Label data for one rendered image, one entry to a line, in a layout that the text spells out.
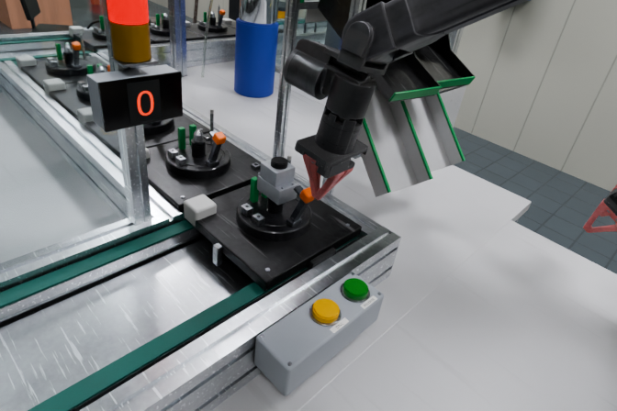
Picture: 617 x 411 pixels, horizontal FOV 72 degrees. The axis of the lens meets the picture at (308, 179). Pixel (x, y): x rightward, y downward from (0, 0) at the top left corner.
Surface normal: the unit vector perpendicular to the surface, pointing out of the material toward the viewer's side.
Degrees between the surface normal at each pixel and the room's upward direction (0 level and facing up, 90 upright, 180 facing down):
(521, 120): 90
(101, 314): 0
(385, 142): 45
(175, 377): 0
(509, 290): 0
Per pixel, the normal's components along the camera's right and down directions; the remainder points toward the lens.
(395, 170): 0.49, -0.26
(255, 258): 0.12, -0.85
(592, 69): -0.72, 0.28
